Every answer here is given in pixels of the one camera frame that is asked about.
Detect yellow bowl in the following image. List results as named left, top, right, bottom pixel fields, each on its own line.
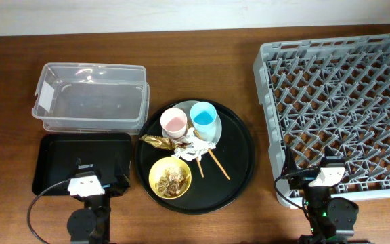
left=148, top=157, right=192, bottom=199

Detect food scraps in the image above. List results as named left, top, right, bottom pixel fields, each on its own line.
left=155, top=167, right=190, bottom=198

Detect gold foil wrapper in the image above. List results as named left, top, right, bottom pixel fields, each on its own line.
left=139, top=134, right=183, bottom=150

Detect wooden chopstick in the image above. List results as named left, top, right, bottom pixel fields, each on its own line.
left=188, top=120, right=231, bottom=180
left=196, top=158, right=204, bottom=178

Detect white tissue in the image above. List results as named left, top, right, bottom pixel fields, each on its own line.
left=172, top=127, right=216, bottom=161

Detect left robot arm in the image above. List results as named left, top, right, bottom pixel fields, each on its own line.
left=67, top=159, right=130, bottom=244

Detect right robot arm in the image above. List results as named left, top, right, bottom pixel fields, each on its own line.
left=282, top=146, right=359, bottom=244

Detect grey dishwasher rack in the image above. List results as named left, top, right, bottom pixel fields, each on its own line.
left=253, top=33, right=390, bottom=201

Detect black rectangular tray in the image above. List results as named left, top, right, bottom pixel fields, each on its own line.
left=32, top=133, right=132, bottom=197

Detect clear plastic bin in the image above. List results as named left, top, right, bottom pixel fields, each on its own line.
left=32, top=62, right=150, bottom=134

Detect black round tray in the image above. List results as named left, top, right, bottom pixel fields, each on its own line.
left=134, top=101, right=256, bottom=214

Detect pink cup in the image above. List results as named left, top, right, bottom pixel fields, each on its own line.
left=160, top=108, right=188, bottom=139

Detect blue cup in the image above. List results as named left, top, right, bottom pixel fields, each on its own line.
left=190, top=102, right=217, bottom=133

